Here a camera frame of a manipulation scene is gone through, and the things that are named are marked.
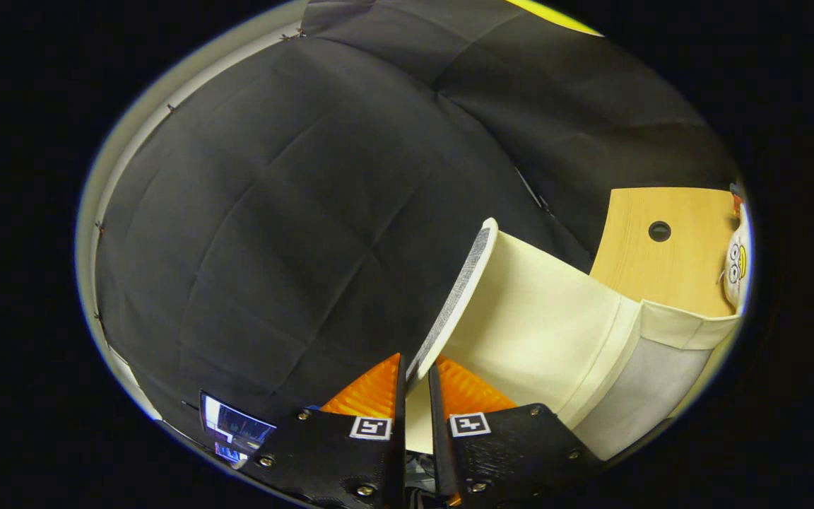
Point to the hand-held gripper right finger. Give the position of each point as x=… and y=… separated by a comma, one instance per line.
x=439, y=452

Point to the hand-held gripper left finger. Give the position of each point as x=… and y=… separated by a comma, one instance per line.
x=399, y=466

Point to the grey fabric storage box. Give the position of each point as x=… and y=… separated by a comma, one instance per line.
x=555, y=318

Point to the computer monitor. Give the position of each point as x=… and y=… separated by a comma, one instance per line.
x=237, y=424
x=229, y=454

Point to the white duck plush toy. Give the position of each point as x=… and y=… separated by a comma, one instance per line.
x=735, y=276

